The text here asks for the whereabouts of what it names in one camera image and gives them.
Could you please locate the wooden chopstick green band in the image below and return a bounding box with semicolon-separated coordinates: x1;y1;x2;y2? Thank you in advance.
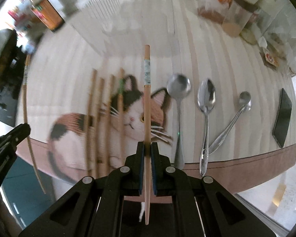
117;67;125;162

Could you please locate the oval steel spoon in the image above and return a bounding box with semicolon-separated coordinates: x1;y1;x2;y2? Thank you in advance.
197;78;216;177

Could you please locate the round steel spoon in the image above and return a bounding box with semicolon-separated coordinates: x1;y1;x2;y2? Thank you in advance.
166;74;191;169

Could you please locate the slanted steel spoon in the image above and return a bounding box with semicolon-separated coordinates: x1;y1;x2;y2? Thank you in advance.
209;91;252;155

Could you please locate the black induction cooker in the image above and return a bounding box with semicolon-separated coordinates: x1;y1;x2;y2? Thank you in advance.
0;80;22;127

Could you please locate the steel wok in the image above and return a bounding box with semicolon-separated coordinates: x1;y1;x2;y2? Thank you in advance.
0;28;17;89

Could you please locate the cat pattern table mat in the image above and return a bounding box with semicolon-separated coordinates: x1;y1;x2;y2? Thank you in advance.
17;0;296;193

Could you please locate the colourful toy container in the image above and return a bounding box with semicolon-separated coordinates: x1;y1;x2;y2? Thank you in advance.
8;0;46;54

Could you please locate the black smartphone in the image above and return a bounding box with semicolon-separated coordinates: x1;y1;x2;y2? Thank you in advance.
272;88;292;148

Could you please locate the soy sauce bottle orange label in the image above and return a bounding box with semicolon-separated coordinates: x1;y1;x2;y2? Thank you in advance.
30;0;65;32

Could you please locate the clear plastic tray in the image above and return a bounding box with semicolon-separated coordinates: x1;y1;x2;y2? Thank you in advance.
71;0;200;57

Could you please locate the small colourful card box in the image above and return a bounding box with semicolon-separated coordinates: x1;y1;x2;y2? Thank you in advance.
262;48;280;68

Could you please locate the clear plastic bag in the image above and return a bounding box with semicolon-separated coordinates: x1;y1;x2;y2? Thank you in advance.
258;0;296;74

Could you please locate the oil dispenser bottle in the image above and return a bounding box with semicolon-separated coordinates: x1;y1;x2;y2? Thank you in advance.
240;0;284;45

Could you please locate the white lid clear jar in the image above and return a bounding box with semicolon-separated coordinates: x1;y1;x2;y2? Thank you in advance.
222;0;258;38

